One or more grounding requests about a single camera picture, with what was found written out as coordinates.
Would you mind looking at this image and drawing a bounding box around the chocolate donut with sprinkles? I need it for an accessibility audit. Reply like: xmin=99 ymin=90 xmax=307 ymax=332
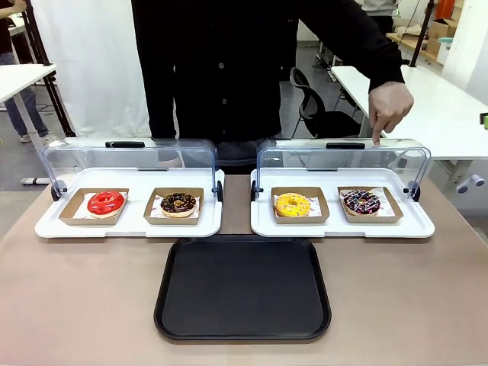
xmin=159 ymin=192 xmax=200 ymax=219

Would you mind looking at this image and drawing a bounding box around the bystander in jeans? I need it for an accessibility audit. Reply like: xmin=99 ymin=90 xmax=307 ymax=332
xmin=0 ymin=0 xmax=59 ymax=144

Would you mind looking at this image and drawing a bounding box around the black tripod stand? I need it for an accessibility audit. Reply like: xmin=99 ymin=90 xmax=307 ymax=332
xmin=19 ymin=0 xmax=76 ymax=138

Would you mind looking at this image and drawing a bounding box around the white curtain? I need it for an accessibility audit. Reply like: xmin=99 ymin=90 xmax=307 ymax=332
xmin=30 ymin=0 xmax=153 ymax=139

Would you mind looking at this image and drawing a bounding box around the dark donut with pink drizzle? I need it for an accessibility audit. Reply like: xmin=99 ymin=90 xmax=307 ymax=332
xmin=342 ymin=189 xmax=382 ymax=217

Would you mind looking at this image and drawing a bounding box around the black plastic serving tray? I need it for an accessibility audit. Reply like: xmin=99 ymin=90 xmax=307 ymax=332
xmin=153 ymin=235 xmax=332 ymax=341

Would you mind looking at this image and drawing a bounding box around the brown cardboard donut box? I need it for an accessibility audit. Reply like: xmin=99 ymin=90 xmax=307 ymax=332
xmin=336 ymin=185 xmax=404 ymax=224
xmin=58 ymin=188 xmax=130 ymax=226
xmin=143 ymin=187 xmax=205 ymax=226
xmin=271 ymin=186 xmax=330 ymax=225

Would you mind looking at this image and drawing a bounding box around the black mesh office chair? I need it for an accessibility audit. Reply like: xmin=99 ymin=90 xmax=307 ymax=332
xmin=289 ymin=66 xmax=362 ymax=139

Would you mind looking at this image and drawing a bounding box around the red glazed donut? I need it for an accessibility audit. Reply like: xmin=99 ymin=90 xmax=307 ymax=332
xmin=87 ymin=190 xmax=127 ymax=220

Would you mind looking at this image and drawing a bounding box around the person's black-sleeved left forearm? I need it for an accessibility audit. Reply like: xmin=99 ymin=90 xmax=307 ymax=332
xmin=322 ymin=0 xmax=406 ymax=94

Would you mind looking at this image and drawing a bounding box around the clear hinged display lid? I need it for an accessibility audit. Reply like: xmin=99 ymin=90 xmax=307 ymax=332
xmin=40 ymin=137 xmax=224 ymax=202
xmin=251 ymin=137 xmax=432 ymax=202

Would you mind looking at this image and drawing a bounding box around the white desk with legs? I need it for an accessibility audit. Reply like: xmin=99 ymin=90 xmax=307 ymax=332
xmin=330 ymin=64 xmax=488 ymax=194
xmin=0 ymin=63 xmax=58 ymax=186

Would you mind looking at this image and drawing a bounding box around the white display tray base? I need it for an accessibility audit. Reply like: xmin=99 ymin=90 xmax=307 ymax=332
xmin=34 ymin=166 xmax=226 ymax=239
xmin=250 ymin=167 xmax=436 ymax=239

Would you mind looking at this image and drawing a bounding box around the yellow glazed donut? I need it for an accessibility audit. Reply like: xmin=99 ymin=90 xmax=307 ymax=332
xmin=274 ymin=192 xmax=313 ymax=219

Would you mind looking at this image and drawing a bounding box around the person's left hand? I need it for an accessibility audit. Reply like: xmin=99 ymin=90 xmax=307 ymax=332
xmin=368 ymin=81 xmax=415 ymax=146

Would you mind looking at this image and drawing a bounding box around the cardboard box on shelf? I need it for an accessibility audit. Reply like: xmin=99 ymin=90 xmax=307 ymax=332
xmin=425 ymin=17 xmax=461 ymax=54

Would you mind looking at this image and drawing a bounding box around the person's black buttoned torso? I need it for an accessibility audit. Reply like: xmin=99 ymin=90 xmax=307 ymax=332
xmin=130 ymin=0 xmax=344 ymax=175

